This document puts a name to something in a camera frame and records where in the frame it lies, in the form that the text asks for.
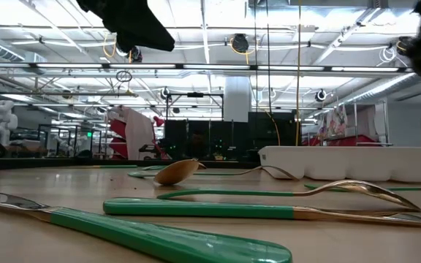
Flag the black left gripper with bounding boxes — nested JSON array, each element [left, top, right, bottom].
[[75, 0, 176, 54]]

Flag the white plastic cutlery tray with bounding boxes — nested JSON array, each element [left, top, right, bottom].
[[257, 145, 421, 183]]

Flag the gold fork green handle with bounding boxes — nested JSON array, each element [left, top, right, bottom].
[[127, 164, 300, 182]]

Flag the stack of red bins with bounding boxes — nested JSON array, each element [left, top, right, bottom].
[[107, 116, 131, 160]]

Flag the white sheet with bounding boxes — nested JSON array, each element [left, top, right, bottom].
[[121, 106, 156, 161]]

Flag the metal shelf with red bins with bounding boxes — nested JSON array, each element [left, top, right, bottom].
[[300, 99, 394, 148]]

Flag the black equipment cabinets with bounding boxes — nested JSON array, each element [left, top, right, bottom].
[[164, 111, 299, 162]]

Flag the black hanging cable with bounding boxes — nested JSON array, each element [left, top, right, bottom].
[[265, 0, 271, 115], [252, 0, 257, 115]]

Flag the yellow cable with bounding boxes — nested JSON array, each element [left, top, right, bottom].
[[295, 0, 303, 147]]

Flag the black metal table frame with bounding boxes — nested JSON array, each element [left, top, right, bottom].
[[0, 157, 261, 172]]

